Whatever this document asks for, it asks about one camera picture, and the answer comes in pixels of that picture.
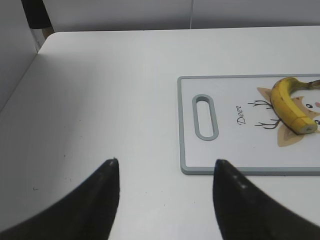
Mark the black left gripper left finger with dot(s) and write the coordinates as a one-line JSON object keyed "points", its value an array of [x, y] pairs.
{"points": [[86, 213]]}

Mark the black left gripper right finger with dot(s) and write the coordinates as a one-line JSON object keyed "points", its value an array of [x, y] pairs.
{"points": [[244, 212]]}

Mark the cut banana slice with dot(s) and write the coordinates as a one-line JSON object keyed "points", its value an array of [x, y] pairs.
{"points": [[303, 125]]}

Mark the yellow banana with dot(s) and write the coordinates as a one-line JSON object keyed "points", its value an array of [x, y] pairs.
{"points": [[280, 98]]}

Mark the white deer cutting board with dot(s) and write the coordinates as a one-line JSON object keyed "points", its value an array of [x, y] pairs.
{"points": [[230, 117]]}

